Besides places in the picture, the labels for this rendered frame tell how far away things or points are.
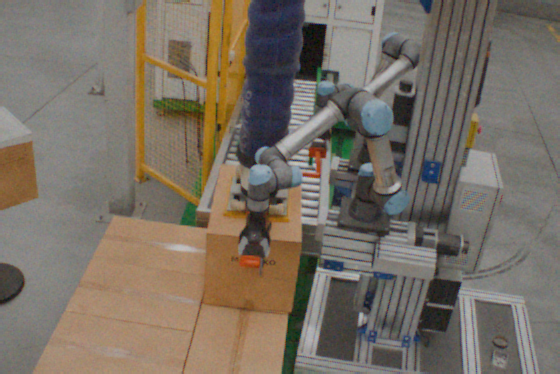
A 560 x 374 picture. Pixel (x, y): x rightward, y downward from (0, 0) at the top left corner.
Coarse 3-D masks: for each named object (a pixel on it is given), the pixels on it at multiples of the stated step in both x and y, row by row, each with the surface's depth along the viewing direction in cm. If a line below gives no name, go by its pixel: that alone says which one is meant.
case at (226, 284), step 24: (216, 192) 303; (216, 216) 286; (216, 240) 276; (288, 240) 276; (216, 264) 283; (264, 264) 282; (288, 264) 282; (216, 288) 289; (240, 288) 289; (264, 288) 289; (288, 288) 288
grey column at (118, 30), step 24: (120, 0) 366; (120, 24) 374; (120, 48) 382; (120, 72) 389; (120, 96) 398; (120, 120) 406; (120, 144) 415; (120, 168) 424; (120, 192) 433; (120, 216) 441
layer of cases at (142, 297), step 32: (128, 224) 343; (160, 224) 346; (96, 256) 316; (128, 256) 319; (160, 256) 322; (192, 256) 325; (96, 288) 296; (128, 288) 298; (160, 288) 301; (192, 288) 304; (64, 320) 274; (96, 320) 277; (128, 320) 280; (160, 320) 282; (192, 320) 285; (224, 320) 287; (256, 320) 289; (64, 352) 258; (96, 352) 260; (128, 352) 263; (160, 352) 265; (192, 352) 267; (224, 352) 269; (256, 352) 271
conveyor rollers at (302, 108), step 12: (300, 84) 535; (312, 84) 542; (300, 96) 515; (312, 96) 518; (300, 108) 495; (312, 108) 495; (240, 120) 465; (300, 120) 474; (228, 156) 419; (300, 156) 426; (300, 168) 418; (312, 168) 417; (312, 180) 402; (312, 192) 390; (312, 204) 378; (312, 216) 371
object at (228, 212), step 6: (234, 180) 309; (240, 180) 304; (228, 186) 305; (228, 192) 300; (228, 198) 296; (234, 198) 292; (240, 198) 296; (228, 204) 291; (228, 210) 287; (228, 216) 286; (234, 216) 286; (240, 216) 286
